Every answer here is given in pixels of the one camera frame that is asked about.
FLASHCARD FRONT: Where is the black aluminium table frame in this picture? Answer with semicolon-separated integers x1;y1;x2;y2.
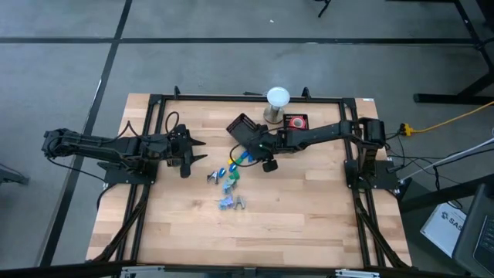
85;85;413;278

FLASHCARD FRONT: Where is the black tripod foot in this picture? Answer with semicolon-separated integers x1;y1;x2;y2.
314;0;333;19

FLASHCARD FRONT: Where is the yellow extension cord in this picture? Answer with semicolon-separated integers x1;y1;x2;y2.
399;100;494;137

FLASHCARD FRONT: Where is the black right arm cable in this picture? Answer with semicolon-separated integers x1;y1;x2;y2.
228;131;279;168

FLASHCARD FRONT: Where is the white cable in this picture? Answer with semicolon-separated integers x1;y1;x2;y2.
399;137;494;182

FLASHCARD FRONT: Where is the black stand foot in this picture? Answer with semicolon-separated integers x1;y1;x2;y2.
0;162;31;185

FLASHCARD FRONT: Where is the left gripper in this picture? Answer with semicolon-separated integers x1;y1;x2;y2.
165;124;209;179

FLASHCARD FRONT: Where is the black slotted plastic basket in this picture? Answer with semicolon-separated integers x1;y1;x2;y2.
225;112;267;147
283;113;310;132

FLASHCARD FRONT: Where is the black desk leg frame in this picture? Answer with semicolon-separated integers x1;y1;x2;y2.
413;0;494;106

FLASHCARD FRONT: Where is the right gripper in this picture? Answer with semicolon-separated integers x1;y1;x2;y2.
245;130;279;174

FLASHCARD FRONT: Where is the black desk beam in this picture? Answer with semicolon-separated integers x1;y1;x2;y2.
399;171;494;213

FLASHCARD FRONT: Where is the grey laptop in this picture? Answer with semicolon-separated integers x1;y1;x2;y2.
452;182;494;277

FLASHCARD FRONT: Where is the white printed box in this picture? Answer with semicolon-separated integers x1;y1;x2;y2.
419;202;469;259

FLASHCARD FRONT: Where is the silver aluminium bracket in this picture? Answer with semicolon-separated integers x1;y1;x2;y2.
334;269;381;278
120;265;166;278

